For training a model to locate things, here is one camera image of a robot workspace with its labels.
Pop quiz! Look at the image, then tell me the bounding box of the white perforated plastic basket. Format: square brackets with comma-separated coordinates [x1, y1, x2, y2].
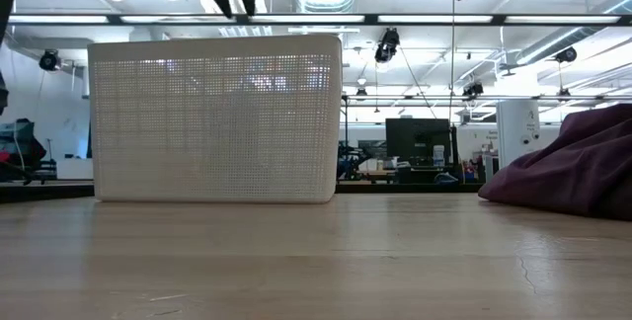
[87, 34, 344, 205]

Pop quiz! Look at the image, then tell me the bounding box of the white pillar with labels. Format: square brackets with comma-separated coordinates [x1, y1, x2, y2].
[496, 98, 541, 170]

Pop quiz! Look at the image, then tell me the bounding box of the black computer monitor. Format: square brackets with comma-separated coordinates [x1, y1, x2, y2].
[385, 118, 452, 167]

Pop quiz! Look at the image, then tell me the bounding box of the maroon cloth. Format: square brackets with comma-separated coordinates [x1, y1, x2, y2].
[477, 103, 632, 222]

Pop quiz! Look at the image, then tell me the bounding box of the black overhead frame bar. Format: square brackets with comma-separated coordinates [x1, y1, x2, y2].
[6, 13, 632, 28]

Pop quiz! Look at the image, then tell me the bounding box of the black ceiling camera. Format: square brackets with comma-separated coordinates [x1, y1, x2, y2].
[39, 48, 62, 73]
[461, 80, 486, 99]
[373, 27, 402, 65]
[554, 45, 579, 64]

